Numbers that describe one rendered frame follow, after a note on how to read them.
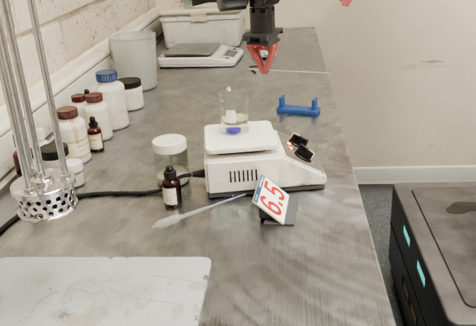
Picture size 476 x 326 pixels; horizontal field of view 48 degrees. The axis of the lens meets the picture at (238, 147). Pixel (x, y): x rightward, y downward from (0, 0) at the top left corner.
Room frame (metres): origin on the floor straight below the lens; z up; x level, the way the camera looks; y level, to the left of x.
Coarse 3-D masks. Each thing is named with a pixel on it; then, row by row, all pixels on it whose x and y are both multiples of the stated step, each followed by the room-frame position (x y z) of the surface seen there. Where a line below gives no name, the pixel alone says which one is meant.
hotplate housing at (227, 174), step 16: (208, 160) 0.79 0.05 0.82; (224, 160) 0.80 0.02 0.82; (240, 160) 0.80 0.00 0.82; (256, 160) 0.79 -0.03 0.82; (272, 160) 0.79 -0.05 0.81; (288, 160) 0.80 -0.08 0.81; (208, 176) 0.79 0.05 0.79; (224, 176) 0.79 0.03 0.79; (240, 176) 0.79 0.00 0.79; (256, 176) 0.79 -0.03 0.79; (272, 176) 0.79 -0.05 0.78; (288, 176) 0.80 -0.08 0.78; (304, 176) 0.80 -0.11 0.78; (320, 176) 0.80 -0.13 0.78; (224, 192) 0.80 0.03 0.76; (240, 192) 0.79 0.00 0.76
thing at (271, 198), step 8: (264, 184) 0.77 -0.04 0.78; (272, 184) 0.78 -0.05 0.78; (264, 192) 0.74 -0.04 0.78; (272, 192) 0.76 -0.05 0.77; (280, 192) 0.77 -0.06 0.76; (264, 200) 0.72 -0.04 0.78; (272, 200) 0.74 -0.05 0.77; (280, 200) 0.75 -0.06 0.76; (272, 208) 0.71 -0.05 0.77; (280, 208) 0.73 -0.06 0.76; (280, 216) 0.71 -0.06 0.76
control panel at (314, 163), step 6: (282, 138) 0.89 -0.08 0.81; (288, 138) 0.91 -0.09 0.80; (282, 144) 0.85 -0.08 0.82; (288, 144) 0.87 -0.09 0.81; (288, 150) 0.83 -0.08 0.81; (294, 150) 0.85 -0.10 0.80; (312, 150) 0.90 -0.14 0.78; (288, 156) 0.80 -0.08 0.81; (294, 156) 0.82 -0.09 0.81; (306, 162) 0.81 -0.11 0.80; (312, 162) 0.83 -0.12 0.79; (318, 162) 0.84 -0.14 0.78; (318, 168) 0.81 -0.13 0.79
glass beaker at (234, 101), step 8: (224, 88) 0.90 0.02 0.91; (232, 88) 0.90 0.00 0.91; (240, 88) 0.90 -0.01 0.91; (224, 96) 0.85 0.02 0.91; (232, 96) 0.85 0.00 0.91; (240, 96) 0.85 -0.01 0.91; (248, 96) 0.87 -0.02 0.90; (224, 104) 0.86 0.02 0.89; (232, 104) 0.85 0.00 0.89; (240, 104) 0.85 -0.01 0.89; (248, 104) 0.87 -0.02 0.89; (224, 112) 0.86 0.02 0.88; (232, 112) 0.85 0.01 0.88; (240, 112) 0.85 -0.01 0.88; (248, 112) 0.86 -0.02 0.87; (224, 120) 0.86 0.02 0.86; (232, 120) 0.85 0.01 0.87; (240, 120) 0.85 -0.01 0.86; (248, 120) 0.86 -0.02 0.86; (224, 128) 0.86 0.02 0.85; (232, 128) 0.85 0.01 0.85; (240, 128) 0.85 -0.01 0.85; (248, 128) 0.86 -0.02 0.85
